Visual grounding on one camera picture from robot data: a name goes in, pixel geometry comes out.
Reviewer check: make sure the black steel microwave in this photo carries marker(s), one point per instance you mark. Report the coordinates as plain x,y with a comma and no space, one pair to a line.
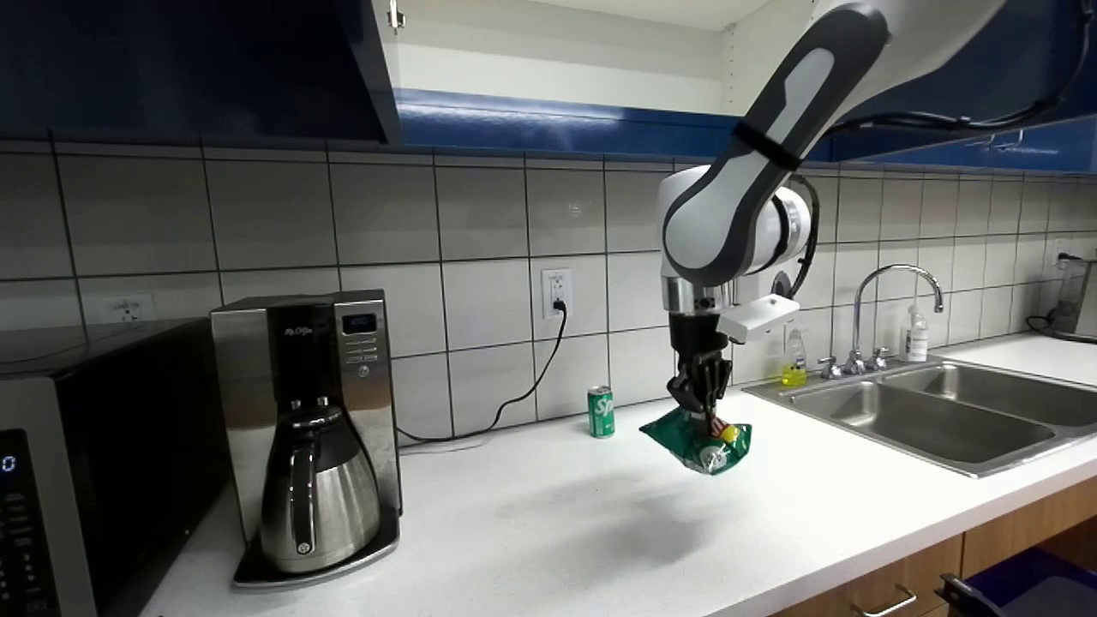
123,456

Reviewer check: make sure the metal cabinet hinge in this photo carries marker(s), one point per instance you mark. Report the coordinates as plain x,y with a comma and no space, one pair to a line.
395,15

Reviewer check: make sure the steel coffee carafe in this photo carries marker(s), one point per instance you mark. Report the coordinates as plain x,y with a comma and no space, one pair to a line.
327,503

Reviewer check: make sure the dark countertop rack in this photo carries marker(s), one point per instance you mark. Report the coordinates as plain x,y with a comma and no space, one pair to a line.
1075,298

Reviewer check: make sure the open white cabinet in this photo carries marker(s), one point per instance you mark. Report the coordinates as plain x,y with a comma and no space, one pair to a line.
514,56

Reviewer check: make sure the steel gooseneck faucet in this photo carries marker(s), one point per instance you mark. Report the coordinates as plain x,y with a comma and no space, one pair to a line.
862,310

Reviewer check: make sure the green snack packet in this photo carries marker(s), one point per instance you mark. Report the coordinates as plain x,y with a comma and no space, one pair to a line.
690,446

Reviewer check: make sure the white wall outlet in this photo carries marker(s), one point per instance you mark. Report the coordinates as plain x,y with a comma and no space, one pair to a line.
556,285
132,314

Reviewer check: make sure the black steel coffee maker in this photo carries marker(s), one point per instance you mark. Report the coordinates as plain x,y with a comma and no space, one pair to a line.
364,365

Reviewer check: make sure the white pump bottle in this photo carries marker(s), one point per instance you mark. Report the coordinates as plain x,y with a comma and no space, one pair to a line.
915,342

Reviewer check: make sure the green soda can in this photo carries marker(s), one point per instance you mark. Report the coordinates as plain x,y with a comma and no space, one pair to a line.
600,411

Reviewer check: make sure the yellow dish soap bottle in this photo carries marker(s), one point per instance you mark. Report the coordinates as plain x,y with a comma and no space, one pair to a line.
793,371

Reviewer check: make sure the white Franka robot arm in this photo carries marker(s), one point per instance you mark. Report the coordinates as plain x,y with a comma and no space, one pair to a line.
731,207

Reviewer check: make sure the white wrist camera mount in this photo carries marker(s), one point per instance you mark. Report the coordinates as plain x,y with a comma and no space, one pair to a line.
754,318

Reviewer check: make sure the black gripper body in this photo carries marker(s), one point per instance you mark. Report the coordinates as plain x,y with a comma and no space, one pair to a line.
698,346

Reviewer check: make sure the wooden lower cabinet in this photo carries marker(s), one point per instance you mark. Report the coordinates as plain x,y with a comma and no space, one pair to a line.
1016,529

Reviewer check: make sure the blue chair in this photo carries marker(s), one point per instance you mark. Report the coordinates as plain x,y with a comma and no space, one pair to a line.
1030,587

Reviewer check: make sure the blue cabinet door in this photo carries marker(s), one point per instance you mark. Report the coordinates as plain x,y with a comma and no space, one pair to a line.
1030,45
372,70

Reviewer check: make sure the stainless steel sink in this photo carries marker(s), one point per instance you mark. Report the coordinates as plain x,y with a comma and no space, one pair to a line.
946,429

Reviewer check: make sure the closed blue upper cabinet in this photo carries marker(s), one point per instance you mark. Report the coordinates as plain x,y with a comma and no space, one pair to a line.
172,70
1030,149

